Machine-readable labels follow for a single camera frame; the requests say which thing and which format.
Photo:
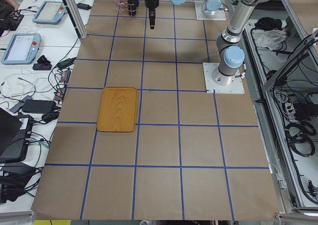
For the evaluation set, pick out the black laptop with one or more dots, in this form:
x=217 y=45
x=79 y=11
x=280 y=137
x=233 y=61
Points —
x=14 y=134

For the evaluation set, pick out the black power adapter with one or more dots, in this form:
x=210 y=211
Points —
x=83 y=6

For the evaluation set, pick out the dark wine bottle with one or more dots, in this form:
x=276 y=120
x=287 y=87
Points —
x=132 y=7

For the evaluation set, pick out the wooden tray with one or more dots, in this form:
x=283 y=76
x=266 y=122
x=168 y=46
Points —
x=117 y=111

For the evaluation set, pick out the far teach pendant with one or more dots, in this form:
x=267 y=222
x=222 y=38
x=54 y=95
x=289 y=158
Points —
x=50 y=12

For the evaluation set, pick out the teach pendant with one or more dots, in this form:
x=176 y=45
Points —
x=50 y=12
x=22 y=49

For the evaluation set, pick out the white crumpled cloth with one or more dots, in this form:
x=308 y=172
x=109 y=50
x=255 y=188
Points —
x=271 y=39

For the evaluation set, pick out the aluminium frame post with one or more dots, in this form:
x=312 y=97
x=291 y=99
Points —
x=76 y=19

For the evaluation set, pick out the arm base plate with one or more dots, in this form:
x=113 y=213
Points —
x=201 y=14
x=215 y=82

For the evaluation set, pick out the near teach pendant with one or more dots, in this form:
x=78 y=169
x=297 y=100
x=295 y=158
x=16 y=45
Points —
x=22 y=49

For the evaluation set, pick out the black handheld scanner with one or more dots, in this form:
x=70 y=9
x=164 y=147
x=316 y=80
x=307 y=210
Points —
x=43 y=64

